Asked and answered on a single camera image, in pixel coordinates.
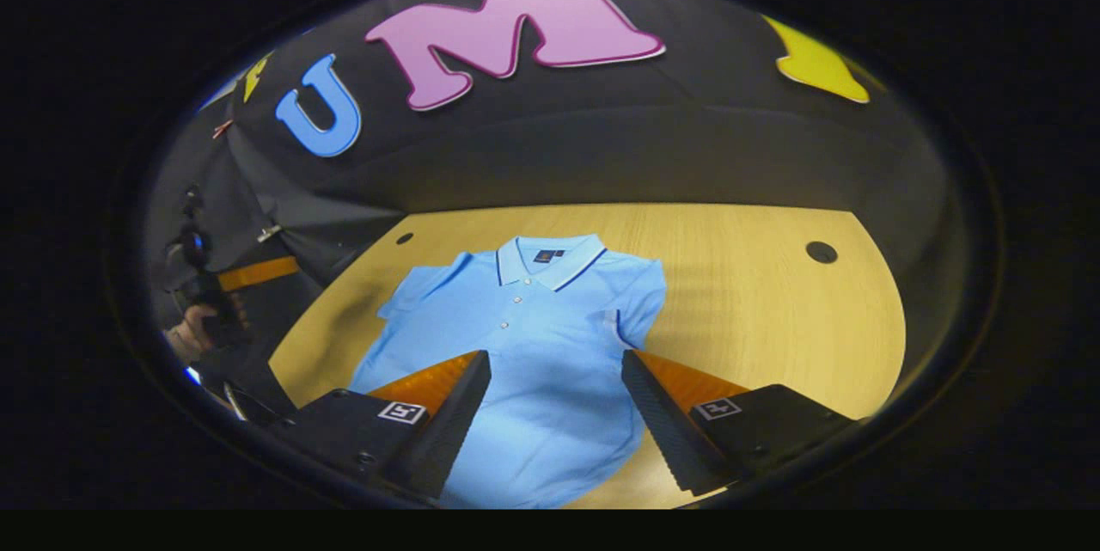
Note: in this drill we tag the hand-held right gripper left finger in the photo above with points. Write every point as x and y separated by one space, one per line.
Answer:
455 431

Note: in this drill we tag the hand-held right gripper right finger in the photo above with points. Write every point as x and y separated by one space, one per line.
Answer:
666 426

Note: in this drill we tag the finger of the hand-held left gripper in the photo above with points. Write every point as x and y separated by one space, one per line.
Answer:
258 273

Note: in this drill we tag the light blue T-shirt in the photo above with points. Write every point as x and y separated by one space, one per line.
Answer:
550 336

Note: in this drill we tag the small silver cloth clip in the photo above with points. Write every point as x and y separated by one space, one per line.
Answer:
269 233

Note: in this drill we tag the small red cloth clip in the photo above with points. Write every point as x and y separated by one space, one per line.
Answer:
222 128

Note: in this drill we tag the black backdrop cloth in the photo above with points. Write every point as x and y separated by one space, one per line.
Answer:
601 147

